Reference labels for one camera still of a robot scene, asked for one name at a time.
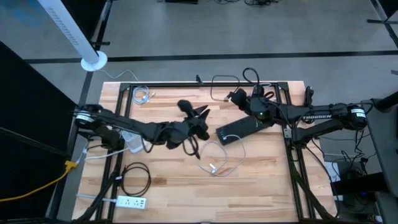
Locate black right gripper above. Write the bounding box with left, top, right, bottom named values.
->
left=231, top=88, right=279, bottom=124

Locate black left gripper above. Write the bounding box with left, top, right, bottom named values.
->
left=164, top=105, right=211, bottom=149

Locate white braided USB cable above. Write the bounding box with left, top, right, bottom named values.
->
left=198, top=134, right=247, bottom=177

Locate white tower power strip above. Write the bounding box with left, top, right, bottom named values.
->
left=120, top=129, right=146, bottom=156

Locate black USB cable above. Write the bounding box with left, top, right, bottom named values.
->
left=119, top=161, right=152, bottom=197

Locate white flat power strip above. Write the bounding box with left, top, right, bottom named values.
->
left=116, top=195, right=147, bottom=210

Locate black box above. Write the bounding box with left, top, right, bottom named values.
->
left=330, top=172, right=389, bottom=197

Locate black curtain partition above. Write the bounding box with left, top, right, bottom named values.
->
left=0, top=40, right=78, bottom=218
left=60, top=0, right=108, bottom=43

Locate dark grey cabinet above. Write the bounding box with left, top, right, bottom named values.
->
left=360, top=93, right=398, bottom=224

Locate white tower fan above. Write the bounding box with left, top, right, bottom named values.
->
left=37, top=0, right=108, bottom=72

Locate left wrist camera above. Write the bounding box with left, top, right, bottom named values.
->
left=177, top=99, right=195, bottom=114

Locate thick black power cord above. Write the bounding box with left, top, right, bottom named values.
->
left=241, top=67, right=276, bottom=100

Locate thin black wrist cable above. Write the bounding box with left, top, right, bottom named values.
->
left=182, top=136, right=202, bottom=161

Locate white tower strip cord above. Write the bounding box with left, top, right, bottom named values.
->
left=83, top=147, right=130, bottom=162

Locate white flat strip cord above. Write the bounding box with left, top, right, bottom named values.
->
left=76, top=194, right=118, bottom=203

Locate yellow extension cable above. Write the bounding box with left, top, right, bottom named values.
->
left=0, top=160, right=78, bottom=203

